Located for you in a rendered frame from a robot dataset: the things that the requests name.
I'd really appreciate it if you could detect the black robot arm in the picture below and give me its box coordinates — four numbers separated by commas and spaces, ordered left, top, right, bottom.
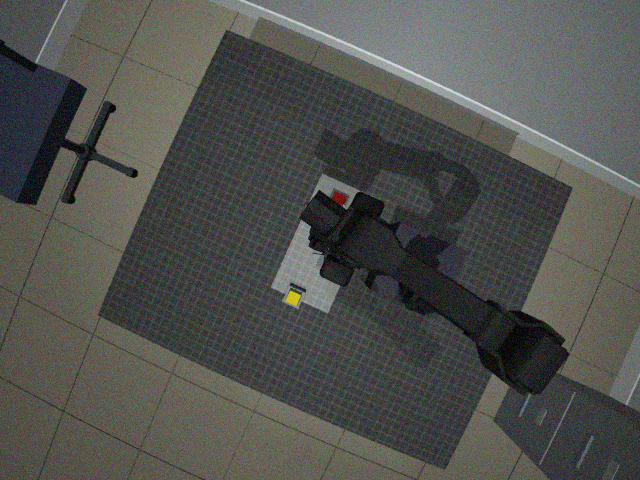
299, 190, 570, 396

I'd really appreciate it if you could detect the red button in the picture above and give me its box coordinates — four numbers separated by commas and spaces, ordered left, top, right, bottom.
330, 188, 350, 208

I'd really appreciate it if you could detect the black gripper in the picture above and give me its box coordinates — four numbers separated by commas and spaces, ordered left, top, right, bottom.
319, 192, 385, 287

